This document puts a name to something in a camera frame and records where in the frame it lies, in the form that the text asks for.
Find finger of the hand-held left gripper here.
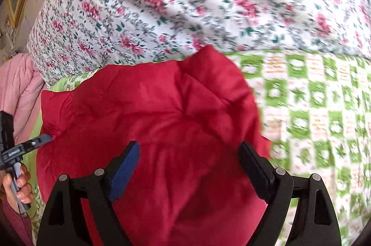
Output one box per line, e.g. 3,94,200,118
22,133,53,152

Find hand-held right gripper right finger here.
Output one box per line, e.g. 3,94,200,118
238,142,342,246

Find floral print quilt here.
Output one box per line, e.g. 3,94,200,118
27,0,371,87

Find person's left hand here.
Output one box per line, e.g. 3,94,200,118
2,163,33,206

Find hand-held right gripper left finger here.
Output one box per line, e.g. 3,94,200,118
37,141,141,246

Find light green sheet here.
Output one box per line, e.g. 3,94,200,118
28,111,45,206

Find green checkered blanket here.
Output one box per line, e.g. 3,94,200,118
30,49,371,246

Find person's left forearm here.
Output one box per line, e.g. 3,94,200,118
0,186,34,246

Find pink quilt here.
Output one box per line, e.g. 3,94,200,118
0,53,46,146

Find red quilted jacket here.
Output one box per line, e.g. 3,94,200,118
36,45,271,246

